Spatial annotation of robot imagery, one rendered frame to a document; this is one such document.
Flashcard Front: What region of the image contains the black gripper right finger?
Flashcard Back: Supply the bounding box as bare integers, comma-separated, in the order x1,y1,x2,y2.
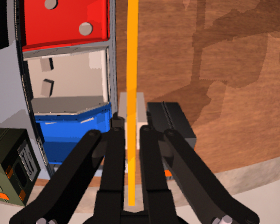
136,92,260,224

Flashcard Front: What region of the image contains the orange long bar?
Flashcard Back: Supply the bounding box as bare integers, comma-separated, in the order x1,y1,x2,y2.
127,0,139,206

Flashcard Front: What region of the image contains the red bin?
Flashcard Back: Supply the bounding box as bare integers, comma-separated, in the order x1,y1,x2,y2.
19,0,110,52

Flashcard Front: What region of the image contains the blue open bin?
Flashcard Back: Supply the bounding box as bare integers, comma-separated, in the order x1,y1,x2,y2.
35,102,112,164

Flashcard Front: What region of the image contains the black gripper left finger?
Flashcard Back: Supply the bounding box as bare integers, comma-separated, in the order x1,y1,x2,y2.
9,92,127,224

